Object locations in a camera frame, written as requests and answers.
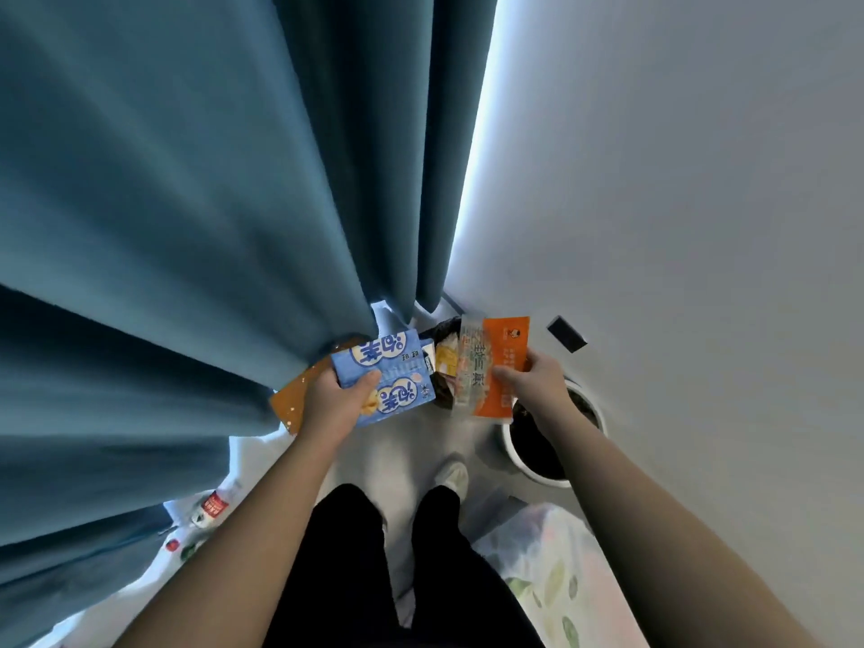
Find person's left hand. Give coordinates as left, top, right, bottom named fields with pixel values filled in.
left=301, top=367, right=383, bottom=446

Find person's right hand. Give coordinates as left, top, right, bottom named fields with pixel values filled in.
left=492, top=348, right=575, bottom=426

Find orange snack packet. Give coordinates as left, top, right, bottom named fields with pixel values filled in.
left=472, top=317, right=531, bottom=423

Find blue and white snack box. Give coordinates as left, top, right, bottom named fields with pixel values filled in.
left=330, top=329, right=437, bottom=428

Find clear snack packet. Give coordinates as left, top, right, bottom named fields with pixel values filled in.
left=454, top=314, right=492, bottom=414

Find person's right forearm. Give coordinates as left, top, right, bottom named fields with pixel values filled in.
left=540, top=401, right=821, bottom=648

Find person's left forearm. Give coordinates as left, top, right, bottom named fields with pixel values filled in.
left=111, top=425, right=338, bottom=648

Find brown dotted flat packet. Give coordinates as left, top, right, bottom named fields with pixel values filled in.
left=269, top=338, right=365, bottom=435

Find black trash bin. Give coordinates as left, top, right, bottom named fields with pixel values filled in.
left=416, top=317, right=467, bottom=410

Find white round plant pot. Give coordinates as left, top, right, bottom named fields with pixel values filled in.
left=501, top=378, right=608, bottom=490

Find person's white shoe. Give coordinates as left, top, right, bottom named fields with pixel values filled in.
left=434, top=460, right=469, bottom=501

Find person's black trousers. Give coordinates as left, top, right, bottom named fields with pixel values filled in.
left=263, top=483, right=544, bottom=648

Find plastic bottle with red label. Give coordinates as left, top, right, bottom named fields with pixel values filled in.
left=190, top=484, right=239, bottom=530

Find blue curtain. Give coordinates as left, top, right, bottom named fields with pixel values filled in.
left=0, top=0, right=500, bottom=648

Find black wall socket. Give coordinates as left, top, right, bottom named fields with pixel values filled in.
left=547, top=316, right=588, bottom=354

